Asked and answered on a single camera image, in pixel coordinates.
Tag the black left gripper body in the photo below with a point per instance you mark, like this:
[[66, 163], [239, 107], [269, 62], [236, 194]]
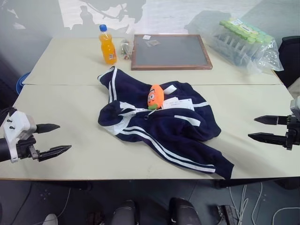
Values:
[[24, 148]]

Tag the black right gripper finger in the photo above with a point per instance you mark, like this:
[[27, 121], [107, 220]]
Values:
[[269, 138], [268, 120]]

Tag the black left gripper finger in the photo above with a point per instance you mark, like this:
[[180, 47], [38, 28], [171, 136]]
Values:
[[55, 151], [48, 127]]

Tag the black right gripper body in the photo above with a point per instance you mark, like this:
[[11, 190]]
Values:
[[293, 133]]

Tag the blue round bucket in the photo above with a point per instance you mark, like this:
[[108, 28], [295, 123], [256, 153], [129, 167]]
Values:
[[22, 82]]

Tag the white rounded floor object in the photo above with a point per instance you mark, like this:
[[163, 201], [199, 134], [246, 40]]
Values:
[[50, 219]]

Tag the bagged green-capped tube rack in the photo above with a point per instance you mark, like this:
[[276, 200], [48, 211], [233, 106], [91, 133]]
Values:
[[248, 44]]

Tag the black floor box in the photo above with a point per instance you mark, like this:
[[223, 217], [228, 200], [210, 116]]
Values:
[[226, 214]]

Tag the white paper hang tags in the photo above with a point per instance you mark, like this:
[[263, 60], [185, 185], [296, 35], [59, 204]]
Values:
[[180, 103]]

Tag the dark rounded shape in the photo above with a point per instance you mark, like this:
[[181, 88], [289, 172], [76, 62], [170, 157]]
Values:
[[185, 212], [125, 213]]

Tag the navy white-striped zip jacket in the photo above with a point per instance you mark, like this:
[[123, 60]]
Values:
[[168, 131]]

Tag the orange soda bottle blue cap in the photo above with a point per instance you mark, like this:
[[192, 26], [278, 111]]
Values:
[[108, 47]]

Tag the small clear bag of bits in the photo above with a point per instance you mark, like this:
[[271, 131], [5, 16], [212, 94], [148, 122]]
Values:
[[126, 49]]

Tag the orange plush toy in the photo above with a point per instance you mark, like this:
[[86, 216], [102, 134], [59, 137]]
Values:
[[155, 96]]

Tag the wood-framed chalkboard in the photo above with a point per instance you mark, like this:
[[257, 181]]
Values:
[[170, 51]]

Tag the small white label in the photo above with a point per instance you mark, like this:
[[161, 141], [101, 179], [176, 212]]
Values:
[[147, 37]]

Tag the small clear packet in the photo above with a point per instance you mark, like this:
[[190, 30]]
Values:
[[152, 43]]

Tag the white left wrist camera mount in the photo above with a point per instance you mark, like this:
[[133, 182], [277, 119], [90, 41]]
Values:
[[17, 124]]

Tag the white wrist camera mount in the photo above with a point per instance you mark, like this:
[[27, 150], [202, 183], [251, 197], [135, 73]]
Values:
[[17, 124], [295, 105]]

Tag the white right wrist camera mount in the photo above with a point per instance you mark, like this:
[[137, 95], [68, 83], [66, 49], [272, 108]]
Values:
[[295, 105]]

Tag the black table frame bar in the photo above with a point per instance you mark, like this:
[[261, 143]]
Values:
[[234, 183], [77, 185]]

